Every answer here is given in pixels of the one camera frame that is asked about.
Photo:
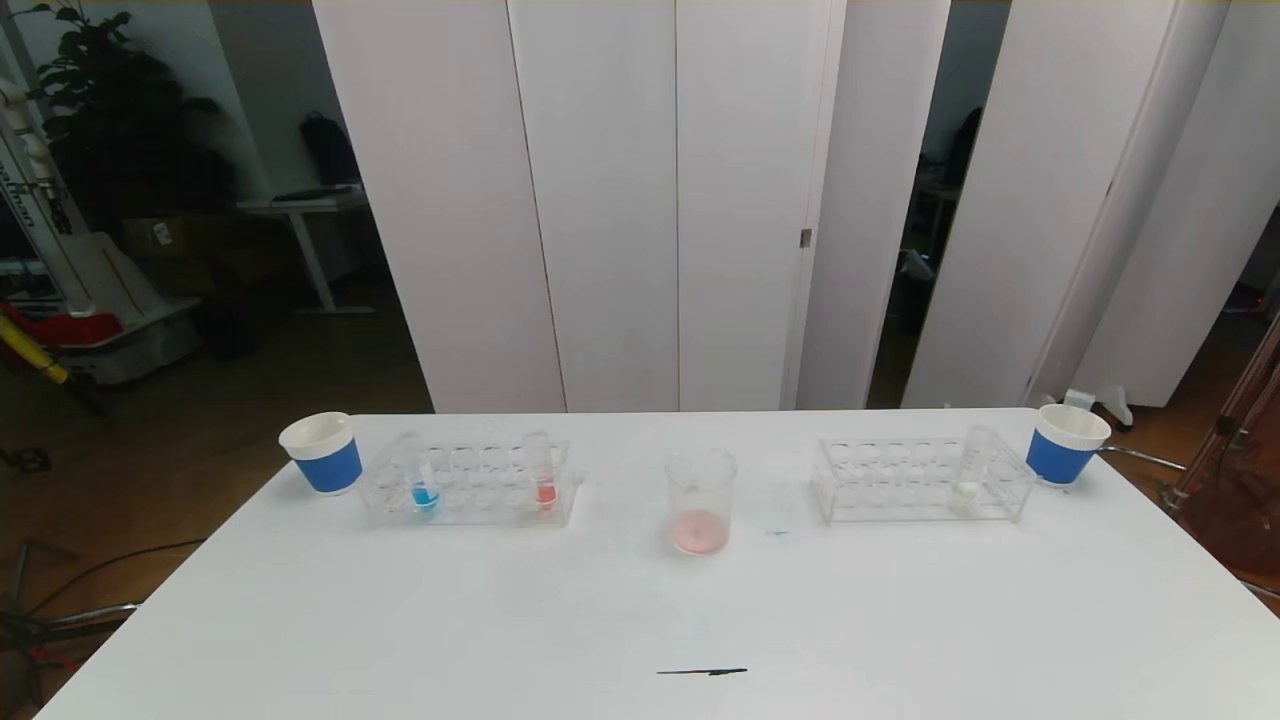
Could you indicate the red bag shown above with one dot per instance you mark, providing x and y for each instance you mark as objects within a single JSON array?
[{"x": 70, "y": 328}]

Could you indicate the metal chair base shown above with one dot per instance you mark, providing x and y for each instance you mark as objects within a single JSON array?
[{"x": 60, "y": 625}]

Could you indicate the dark green potted plant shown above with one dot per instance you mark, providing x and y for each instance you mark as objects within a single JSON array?
[{"x": 120, "y": 130}]

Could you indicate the small black floor item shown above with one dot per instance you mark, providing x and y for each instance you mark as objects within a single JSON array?
[{"x": 28, "y": 458}]

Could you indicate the test tube with yellow pigment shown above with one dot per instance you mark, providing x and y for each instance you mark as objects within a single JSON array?
[{"x": 967, "y": 490}]

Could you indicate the grey storage bin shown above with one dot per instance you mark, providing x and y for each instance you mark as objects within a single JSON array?
[{"x": 140, "y": 350}]

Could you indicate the test tube with blue pigment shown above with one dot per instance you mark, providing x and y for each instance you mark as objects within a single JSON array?
[{"x": 424, "y": 495}]

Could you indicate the clear acrylic test tube rack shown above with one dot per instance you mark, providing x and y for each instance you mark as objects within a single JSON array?
[
  {"x": 480, "y": 503},
  {"x": 905, "y": 492}
]

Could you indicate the white banner stand with lettering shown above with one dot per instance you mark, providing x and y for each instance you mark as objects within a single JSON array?
[{"x": 25, "y": 200}]

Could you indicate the white leaning board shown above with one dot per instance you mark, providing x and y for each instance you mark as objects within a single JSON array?
[{"x": 105, "y": 275}]

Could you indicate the test tube with red pigment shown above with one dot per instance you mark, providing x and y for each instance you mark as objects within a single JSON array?
[
  {"x": 544, "y": 491},
  {"x": 1080, "y": 400}
]

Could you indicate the brown cardboard box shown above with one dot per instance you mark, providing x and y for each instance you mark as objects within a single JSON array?
[{"x": 185, "y": 250}]

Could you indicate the white screen foot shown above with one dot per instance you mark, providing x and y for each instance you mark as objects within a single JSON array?
[{"x": 1118, "y": 410}]

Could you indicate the black backpack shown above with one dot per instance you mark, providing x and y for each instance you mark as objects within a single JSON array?
[{"x": 328, "y": 150}]

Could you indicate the clear glass beaker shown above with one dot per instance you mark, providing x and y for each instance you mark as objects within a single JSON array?
[{"x": 700, "y": 530}]

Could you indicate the blue and white paper cup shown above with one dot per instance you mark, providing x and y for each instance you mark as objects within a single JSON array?
[
  {"x": 1060, "y": 457},
  {"x": 325, "y": 466}
]

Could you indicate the white standing desk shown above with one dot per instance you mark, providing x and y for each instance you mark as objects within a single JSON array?
[{"x": 305, "y": 203}]

